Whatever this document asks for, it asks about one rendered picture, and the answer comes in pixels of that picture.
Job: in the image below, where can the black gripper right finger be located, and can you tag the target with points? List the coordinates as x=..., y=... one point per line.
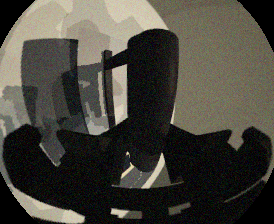
x=182, y=149

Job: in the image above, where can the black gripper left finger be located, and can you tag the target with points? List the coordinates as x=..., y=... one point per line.
x=110, y=147

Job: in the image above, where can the tan square tile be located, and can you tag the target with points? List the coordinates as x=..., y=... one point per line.
x=127, y=166

